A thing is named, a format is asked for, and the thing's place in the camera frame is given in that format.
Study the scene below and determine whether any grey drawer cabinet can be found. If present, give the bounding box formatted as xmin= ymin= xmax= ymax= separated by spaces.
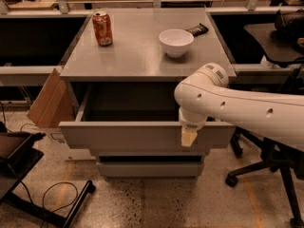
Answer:
xmin=59 ymin=7 xmax=238 ymax=180

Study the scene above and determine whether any grey drawer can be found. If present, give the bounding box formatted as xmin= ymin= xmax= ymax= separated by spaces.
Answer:
xmin=97 ymin=162 xmax=204 ymax=179
xmin=58 ymin=83 xmax=237 ymax=157

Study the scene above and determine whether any black floor cable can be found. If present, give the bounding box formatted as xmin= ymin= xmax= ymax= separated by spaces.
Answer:
xmin=39 ymin=181 xmax=79 ymax=228

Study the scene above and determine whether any black laptop stand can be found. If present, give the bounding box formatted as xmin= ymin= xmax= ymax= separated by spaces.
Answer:
xmin=0 ymin=132 xmax=96 ymax=228

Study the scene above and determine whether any white bowl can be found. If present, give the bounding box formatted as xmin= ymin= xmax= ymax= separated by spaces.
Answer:
xmin=159 ymin=28 xmax=194 ymax=58

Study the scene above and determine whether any black office chair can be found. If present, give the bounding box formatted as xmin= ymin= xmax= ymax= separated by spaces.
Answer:
xmin=225 ymin=9 xmax=304 ymax=228

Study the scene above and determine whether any grey top drawer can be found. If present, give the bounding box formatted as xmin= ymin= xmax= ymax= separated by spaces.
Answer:
xmin=58 ymin=83 xmax=237 ymax=157

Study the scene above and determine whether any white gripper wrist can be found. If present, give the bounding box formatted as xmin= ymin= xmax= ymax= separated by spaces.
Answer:
xmin=179 ymin=107 xmax=207 ymax=147

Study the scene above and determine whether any orange soda can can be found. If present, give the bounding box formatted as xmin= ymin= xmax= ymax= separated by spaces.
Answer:
xmin=92 ymin=10 xmax=113 ymax=47

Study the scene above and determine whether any black snack bar wrapper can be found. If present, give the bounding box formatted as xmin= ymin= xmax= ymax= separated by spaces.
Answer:
xmin=186 ymin=23 xmax=209 ymax=37

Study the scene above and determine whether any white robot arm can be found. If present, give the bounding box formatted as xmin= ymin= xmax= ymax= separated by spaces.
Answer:
xmin=174 ymin=63 xmax=304 ymax=150

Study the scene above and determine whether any grey bottom drawer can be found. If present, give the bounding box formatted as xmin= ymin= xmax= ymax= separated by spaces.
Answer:
xmin=97 ymin=162 xmax=204 ymax=179

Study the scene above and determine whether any white printed box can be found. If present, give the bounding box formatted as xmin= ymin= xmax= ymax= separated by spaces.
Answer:
xmin=44 ymin=128 xmax=96 ymax=161

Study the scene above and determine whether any brown cardboard box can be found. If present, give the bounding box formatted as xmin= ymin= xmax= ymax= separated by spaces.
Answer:
xmin=27 ymin=69 xmax=74 ymax=128

